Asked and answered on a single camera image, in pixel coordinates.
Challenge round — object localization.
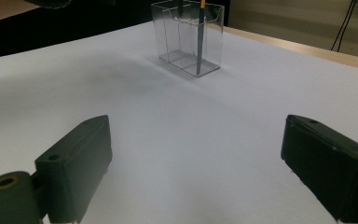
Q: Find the black wall cable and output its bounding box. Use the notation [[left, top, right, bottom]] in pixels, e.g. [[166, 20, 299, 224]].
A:
[[330, 0, 356, 51], [337, 0, 358, 53]]

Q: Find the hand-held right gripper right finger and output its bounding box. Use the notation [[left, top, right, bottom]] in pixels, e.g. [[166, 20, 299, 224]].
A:
[[280, 114, 358, 224]]

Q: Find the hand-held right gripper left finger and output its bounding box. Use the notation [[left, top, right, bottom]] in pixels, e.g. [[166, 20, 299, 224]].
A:
[[34, 114, 114, 224]]

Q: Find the black brush with orange end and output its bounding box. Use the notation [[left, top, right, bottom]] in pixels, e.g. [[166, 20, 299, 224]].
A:
[[196, 0, 207, 77]]

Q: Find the clear plastic organizer box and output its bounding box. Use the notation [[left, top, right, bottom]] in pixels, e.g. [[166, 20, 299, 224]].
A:
[[150, 0, 226, 78]]

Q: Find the white table cover sheet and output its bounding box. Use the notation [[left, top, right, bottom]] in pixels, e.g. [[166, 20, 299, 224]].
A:
[[0, 21, 358, 224]]

